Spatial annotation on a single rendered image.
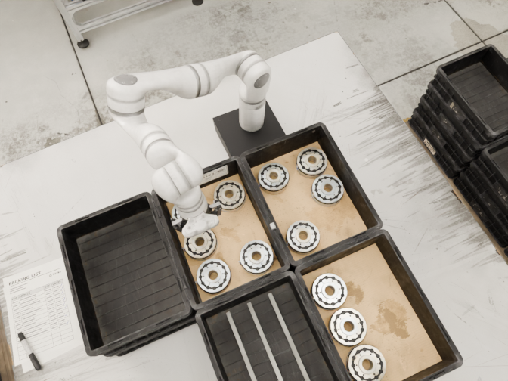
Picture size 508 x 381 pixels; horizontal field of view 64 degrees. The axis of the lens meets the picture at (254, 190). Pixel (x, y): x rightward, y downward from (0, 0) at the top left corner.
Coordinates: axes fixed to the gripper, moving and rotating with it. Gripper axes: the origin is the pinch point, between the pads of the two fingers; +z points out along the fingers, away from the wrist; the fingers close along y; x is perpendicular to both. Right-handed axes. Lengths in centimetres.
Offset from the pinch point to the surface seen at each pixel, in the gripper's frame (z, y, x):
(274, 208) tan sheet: 17.6, -23.2, -1.1
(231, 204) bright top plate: 14.7, -10.8, -7.3
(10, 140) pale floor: 101, 88, -135
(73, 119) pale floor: 101, 49, -133
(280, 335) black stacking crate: 17.5, -7.7, 34.8
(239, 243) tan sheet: 17.5, -8.0, 4.7
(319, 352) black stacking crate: 17.4, -15.8, 43.6
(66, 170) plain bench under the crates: 31, 40, -54
